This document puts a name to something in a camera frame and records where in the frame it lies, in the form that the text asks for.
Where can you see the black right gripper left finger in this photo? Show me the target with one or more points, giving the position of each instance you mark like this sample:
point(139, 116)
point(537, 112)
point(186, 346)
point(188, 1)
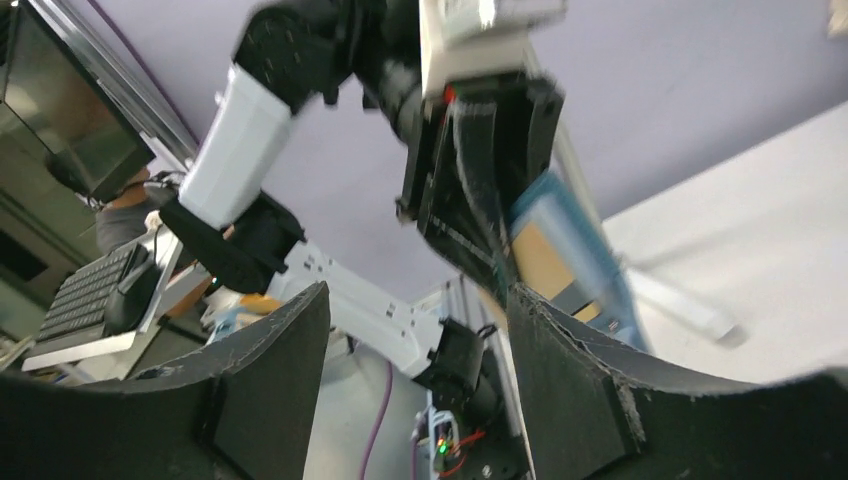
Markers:
point(240, 408)

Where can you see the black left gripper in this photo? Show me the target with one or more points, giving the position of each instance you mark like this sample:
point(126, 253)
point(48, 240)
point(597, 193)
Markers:
point(488, 157)

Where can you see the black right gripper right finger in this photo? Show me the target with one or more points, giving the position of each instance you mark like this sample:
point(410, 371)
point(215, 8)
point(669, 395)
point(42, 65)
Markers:
point(595, 408)

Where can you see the blue leather card holder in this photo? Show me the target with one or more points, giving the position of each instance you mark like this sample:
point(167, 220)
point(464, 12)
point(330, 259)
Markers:
point(550, 204)

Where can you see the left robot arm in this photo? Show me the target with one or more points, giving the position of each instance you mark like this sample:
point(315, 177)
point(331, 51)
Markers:
point(290, 55)

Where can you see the gold card in holder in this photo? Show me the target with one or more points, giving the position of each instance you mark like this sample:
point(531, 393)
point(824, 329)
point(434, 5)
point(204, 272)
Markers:
point(545, 271)

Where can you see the black keyboard on desk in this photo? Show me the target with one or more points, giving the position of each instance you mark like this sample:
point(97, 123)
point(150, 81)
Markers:
point(105, 298)

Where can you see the black computer monitor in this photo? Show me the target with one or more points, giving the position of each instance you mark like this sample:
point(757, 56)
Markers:
point(89, 141)

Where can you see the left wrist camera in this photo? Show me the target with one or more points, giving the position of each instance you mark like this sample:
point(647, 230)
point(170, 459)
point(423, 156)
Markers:
point(468, 39)

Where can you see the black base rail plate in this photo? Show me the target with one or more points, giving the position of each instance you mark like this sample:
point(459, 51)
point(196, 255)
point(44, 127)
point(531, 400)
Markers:
point(450, 449)

